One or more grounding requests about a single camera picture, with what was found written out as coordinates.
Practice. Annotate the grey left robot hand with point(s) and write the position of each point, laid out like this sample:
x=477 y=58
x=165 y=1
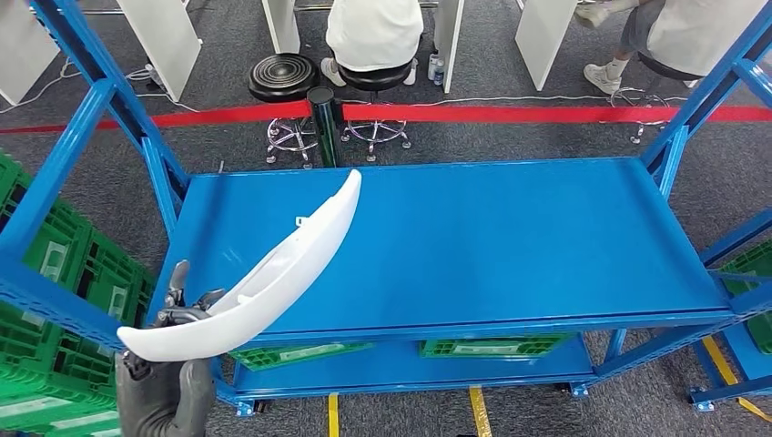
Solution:
x=163 y=398

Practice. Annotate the white curved plastic part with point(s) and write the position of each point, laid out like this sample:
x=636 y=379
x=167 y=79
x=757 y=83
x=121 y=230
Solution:
x=271 y=283

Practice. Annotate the blue metal shelf rack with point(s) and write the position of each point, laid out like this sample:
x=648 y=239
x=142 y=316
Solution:
x=452 y=241
x=724 y=392

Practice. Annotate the yellow floor tape square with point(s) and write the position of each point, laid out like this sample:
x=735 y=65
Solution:
x=479 y=410

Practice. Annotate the black round stool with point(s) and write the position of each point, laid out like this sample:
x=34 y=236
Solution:
x=283 y=75
x=374 y=75
x=657 y=66

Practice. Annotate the white desk panel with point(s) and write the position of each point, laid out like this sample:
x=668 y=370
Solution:
x=449 y=42
x=24 y=54
x=282 y=24
x=163 y=36
x=543 y=36

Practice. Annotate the person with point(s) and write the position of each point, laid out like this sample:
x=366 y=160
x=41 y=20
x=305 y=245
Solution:
x=374 y=30
x=693 y=30

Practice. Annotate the small plastic bottle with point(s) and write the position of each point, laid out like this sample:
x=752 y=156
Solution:
x=432 y=65
x=439 y=72

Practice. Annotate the yellow floor tape line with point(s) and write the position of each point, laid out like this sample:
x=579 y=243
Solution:
x=721 y=362

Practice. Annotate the black stanchion post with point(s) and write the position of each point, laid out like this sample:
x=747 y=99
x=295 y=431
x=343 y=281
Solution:
x=326 y=127

